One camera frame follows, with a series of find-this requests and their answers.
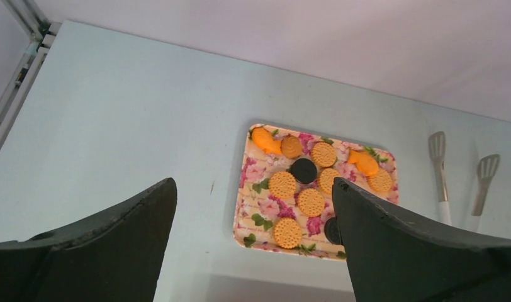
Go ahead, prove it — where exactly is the orange fish cookie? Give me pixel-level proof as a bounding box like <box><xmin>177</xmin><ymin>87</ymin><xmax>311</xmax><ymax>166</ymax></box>
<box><xmin>251</xmin><ymin>127</ymin><xmax>282</xmax><ymax>155</ymax></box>
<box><xmin>347</xmin><ymin>149</ymin><xmax>379</xmax><ymax>177</ymax></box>

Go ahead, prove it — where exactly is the floral serving tray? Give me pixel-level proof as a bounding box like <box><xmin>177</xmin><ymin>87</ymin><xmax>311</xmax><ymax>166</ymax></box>
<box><xmin>233</xmin><ymin>124</ymin><xmax>399</xmax><ymax>261</ymax></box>

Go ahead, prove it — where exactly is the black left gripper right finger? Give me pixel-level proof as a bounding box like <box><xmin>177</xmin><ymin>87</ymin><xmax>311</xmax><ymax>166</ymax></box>
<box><xmin>332</xmin><ymin>177</ymin><xmax>511</xmax><ymax>301</ymax></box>

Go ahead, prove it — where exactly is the metal tongs white handle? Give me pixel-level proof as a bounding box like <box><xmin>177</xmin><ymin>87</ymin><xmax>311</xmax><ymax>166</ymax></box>
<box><xmin>428</xmin><ymin>131</ymin><xmax>500</xmax><ymax>233</ymax></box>

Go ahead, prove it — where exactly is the orange fish cookie left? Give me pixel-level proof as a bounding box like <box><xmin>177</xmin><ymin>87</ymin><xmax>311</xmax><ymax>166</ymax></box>
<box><xmin>251</xmin><ymin>127</ymin><xmax>282</xmax><ymax>155</ymax></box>

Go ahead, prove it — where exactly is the brown round cookie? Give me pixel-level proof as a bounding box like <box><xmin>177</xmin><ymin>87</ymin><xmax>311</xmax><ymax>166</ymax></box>
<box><xmin>281</xmin><ymin>135</ymin><xmax>303</xmax><ymax>159</ymax></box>

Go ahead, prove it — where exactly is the black sandwich cookie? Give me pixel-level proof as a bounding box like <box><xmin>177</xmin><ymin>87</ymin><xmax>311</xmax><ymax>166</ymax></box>
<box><xmin>289</xmin><ymin>158</ymin><xmax>317</xmax><ymax>184</ymax></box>
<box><xmin>324</xmin><ymin>216</ymin><xmax>342</xmax><ymax>245</ymax></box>

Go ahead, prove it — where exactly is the aluminium frame post left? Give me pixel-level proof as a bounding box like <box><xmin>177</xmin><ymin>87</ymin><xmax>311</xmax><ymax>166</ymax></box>
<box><xmin>0</xmin><ymin>1</ymin><xmax>61</xmax><ymax>151</ymax></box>

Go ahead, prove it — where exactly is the black sandwich cookie on tray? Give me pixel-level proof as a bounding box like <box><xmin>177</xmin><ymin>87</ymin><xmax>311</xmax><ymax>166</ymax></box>
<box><xmin>289</xmin><ymin>158</ymin><xmax>317</xmax><ymax>184</ymax></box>

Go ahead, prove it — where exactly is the round yellow biscuit bottom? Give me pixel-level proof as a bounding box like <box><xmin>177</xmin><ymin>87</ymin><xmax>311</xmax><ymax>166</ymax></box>
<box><xmin>272</xmin><ymin>218</ymin><xmax>302</xmax><ymax>249</ymax></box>

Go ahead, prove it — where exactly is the orange fish cookie right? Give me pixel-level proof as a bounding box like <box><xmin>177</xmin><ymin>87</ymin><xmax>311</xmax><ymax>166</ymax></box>
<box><xmin>347</xmin><ymin>149</ymin><xmax>379</xmax><ymax>177</ymax></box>

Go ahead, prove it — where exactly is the round yellow biscuit top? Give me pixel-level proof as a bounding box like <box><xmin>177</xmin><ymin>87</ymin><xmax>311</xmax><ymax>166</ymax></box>
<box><xmin>310</xmin><ymin>142</ymin><xmax>337</xmax><ymax>167</ymax></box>

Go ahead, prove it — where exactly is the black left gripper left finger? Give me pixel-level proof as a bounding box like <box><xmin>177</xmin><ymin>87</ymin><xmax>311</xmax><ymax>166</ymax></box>
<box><xmin>0</xmin><ymin>178</ymin><xmax>177</xmax><ymax>301</ymax></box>

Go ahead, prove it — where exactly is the round yellow biscuit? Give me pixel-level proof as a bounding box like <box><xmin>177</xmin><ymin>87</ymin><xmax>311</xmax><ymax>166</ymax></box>
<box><xmin>310</xmin><ymin>142</ymin><xmax>337</xmax><ymax>167</ymax></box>
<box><xmin>272</xmin><ymin>218</ymin><xmax>302</xmax><ymax>249</ymax></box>
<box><xmin>296</xmin><ymin>188</ymin><xmax>325</xmax><ymax>217</ymax></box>
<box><xmin>367</xmin><ymin>169</ymin><xmax>393</xmax><ymax>193</ymax></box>
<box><xmin>317</xmin><ymin>167</ymin><xmax>340</xmax><ymax>195</ymax></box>
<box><xmin>268</xmin><ymin>171</ymin><xmax>296</xmax><ymax>199</ymax></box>

